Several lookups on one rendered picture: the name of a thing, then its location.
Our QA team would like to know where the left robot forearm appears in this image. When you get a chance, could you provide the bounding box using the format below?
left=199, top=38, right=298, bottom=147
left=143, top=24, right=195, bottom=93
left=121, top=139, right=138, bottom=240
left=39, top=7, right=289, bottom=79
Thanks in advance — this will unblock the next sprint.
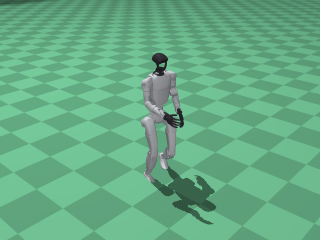
left=171, top=93, right=182, bottom=112

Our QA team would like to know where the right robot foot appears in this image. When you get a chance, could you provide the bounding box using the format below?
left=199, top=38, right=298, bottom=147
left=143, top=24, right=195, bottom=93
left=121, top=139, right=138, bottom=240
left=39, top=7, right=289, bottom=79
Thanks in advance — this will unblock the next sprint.
left=143, top=172, right=155, bottom=183

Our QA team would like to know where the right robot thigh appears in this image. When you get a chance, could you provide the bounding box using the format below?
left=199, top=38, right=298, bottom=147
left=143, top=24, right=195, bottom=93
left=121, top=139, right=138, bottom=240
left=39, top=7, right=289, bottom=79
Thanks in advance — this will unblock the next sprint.
left=141, top=115, right=159, bottom=159

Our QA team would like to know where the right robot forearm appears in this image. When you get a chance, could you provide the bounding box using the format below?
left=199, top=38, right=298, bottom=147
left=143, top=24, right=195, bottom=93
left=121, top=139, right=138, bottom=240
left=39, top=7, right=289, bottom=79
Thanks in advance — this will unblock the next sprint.
left=145, top=101, right=165, bottom=119

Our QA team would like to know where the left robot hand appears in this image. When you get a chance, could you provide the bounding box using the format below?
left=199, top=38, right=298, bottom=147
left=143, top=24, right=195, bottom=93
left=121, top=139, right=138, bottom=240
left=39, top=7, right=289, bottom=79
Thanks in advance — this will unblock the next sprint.
left=177, top=108, right=184, bottom=128

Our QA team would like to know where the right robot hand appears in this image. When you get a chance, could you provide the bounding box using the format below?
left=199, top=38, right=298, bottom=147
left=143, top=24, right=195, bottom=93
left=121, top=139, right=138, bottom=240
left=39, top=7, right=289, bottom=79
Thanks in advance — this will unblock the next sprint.
left=163, top=112, right=180, bottom=128

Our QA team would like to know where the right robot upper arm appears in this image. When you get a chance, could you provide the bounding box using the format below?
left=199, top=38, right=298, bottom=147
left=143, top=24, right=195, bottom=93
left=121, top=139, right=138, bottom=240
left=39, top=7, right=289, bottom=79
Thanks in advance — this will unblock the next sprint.
left=141, top=77, right=155, bottom=105

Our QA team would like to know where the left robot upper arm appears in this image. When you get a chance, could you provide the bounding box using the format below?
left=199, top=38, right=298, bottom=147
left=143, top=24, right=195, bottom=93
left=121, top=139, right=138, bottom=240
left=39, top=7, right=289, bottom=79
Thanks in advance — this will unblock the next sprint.
left=168, top=70, right=178, bottom=96

